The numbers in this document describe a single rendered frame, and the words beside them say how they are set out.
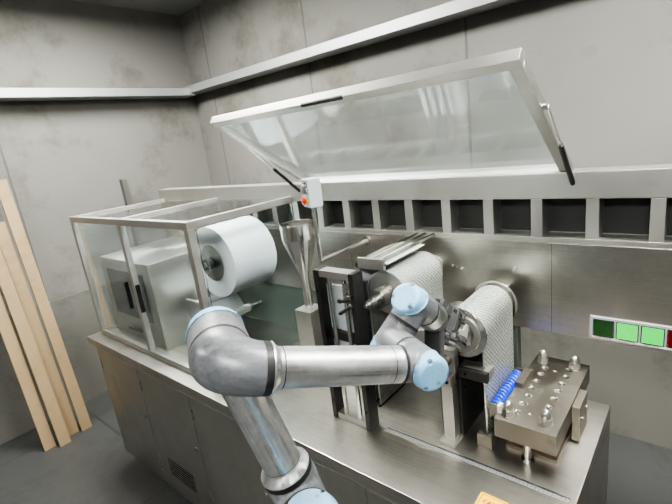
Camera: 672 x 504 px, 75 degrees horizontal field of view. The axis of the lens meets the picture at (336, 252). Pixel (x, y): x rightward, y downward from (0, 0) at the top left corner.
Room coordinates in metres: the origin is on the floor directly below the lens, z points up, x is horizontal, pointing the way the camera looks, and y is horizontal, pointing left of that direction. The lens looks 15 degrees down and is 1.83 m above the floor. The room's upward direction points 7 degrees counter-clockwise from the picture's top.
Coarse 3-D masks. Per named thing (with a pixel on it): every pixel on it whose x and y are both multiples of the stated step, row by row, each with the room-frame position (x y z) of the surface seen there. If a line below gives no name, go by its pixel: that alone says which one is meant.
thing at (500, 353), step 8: (512, 320) 1.28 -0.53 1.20; (512, 328) 1.27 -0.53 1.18; (504, 336) 1.22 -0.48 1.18; (512, 336) 1.27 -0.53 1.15; (496, 344) 1.17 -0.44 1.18; (504, 344) 1.22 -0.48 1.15; (512, 344) 1.27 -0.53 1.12; (488, 352) 1.12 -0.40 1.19; (496, 352) 1.17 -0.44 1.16; (504, 352) 1.22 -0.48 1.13; (512, 352) 1.27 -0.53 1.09; (488, 360) 1.12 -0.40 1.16; (496, 360) 1.17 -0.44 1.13; (504, 360) 1.22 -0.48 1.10; (512, 360) 1.27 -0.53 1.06; (496, 368) 1.17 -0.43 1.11; (504, 368) 1.21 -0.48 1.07; (512, 368) 1.27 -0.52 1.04; (496, 376) 1.16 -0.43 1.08; (504, 376) 1.21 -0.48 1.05; (488, 384) 1.12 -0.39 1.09; (496, 384) 1.16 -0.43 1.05; (488, 392) 1.12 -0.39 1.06; (496, 392) 1.16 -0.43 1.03; (488, 400) 1.11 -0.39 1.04
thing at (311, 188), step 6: (300, 180) 1.55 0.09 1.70; (306, 180) 1.50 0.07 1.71; (312, 180) 1.50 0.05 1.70; (318, 180) 1.51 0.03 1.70; (306, 186) 1.50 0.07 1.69; (312, 186) 1.50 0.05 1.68; (318, 186) 1.51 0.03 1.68; (306, 192) 1.51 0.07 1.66; (312, 192) 1.50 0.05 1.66; (318, 192) 1.51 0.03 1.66; (306, 198) 1.52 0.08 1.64; (312, 198) 1.50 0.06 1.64; (318, 198) 1.51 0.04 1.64; (306, 204) 1.53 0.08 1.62; (312, 204) 1.50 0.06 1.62; (318, 204) 1.51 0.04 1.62
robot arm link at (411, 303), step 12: (396, 288) 0.94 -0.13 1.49; (408, 288) 0.92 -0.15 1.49; (420, 288) 0.92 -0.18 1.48; (396, 300) 0.92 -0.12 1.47; (408, 300) 0.90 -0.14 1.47; (420, 300) 0.89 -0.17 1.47; (432, 300) 0.94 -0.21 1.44; (396, 312) 0.92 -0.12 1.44; (408, 312) 0.89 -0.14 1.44; (420, 312) 0.90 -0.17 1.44; (432, 312) 0.93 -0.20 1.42; (420, 324) 0.91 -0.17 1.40
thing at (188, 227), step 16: (112, 208) 2.57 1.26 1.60; (176, 208) 2.22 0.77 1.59; (240, 208) 1.82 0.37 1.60; (256, 208) 1.86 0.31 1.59; (112, 224) 2.04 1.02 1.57; (128, 224) 1.93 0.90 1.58; (144, 224) 1.83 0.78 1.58; (160, 224) 1.74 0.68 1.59; (176, 224) 1.66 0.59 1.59; (192, 224) 1.63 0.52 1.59; (208, 224) 1.68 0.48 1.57; (192, 240) 1.62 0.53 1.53; (80, 256) 2.39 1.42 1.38; (128, 256) 2.00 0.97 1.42; (192, 256) 1.61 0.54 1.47; (128, 272) 2.01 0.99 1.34; (192, 272) 1.63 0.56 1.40; (128, 288) 2.04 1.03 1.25; (96, 304) 2.39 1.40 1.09; (208, 304) 1.63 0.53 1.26; (144, 320) 2.00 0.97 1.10; (112, 336) 2.30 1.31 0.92; (144, 352) 2.05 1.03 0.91
